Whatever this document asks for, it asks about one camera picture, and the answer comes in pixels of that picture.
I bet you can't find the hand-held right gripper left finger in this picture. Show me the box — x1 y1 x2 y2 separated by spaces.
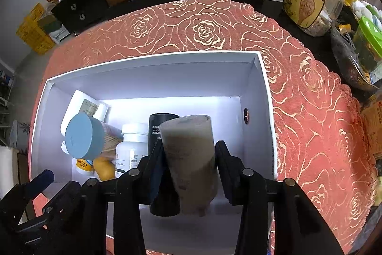
80 141 165 255

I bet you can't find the white pill bottle red label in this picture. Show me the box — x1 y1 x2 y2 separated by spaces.
115 123 150 179

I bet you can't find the stack of yellow plastic crates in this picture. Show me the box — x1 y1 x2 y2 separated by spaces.
16 2 56 56

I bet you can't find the green cardboard box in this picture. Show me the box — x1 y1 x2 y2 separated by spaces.
37 14 62 33

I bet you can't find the beige tube bottle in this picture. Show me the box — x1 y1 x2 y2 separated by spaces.
159 114 219 217

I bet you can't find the large white bottle tan label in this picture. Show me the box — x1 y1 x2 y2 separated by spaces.
60 89 101 154

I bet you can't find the white storage shelf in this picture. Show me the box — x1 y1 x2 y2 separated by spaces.
0 68 16 107

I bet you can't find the black cylindrical bottle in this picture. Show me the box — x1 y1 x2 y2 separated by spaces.
147 113 181 217

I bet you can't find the green lid jar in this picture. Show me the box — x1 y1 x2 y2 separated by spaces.
353 15 382 71

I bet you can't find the grey flower-pattern stool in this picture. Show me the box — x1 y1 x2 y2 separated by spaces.
10 120 31 154

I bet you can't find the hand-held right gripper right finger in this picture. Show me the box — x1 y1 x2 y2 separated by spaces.
215 140 344 255

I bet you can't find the white cardboard box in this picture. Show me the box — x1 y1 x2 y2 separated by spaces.
29 50 279 253

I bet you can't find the yellow toy mango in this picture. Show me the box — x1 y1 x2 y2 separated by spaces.
94 157 116 183

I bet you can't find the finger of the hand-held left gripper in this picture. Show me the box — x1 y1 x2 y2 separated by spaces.
17 181 85 233
5 170 55 205

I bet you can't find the toothpick jar with blue lid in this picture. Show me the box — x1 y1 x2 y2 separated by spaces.
65 112 123 160

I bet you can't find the bag of white items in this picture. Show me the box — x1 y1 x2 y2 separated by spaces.
350 0 382 24

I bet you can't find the red rose-pattern tablecloth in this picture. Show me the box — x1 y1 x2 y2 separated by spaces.
30 0 377 255

